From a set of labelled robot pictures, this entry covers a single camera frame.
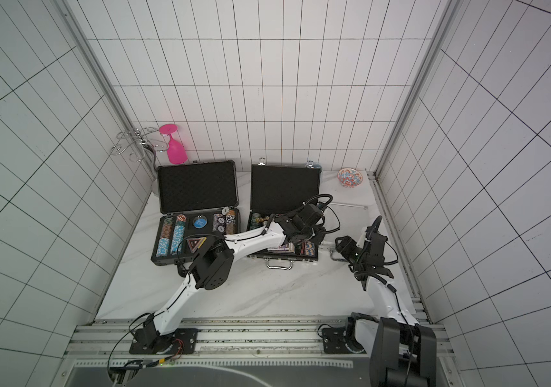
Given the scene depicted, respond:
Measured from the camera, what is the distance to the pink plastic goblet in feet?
3.29

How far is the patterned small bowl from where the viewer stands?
1.16 m

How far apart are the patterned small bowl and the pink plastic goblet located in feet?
2.49
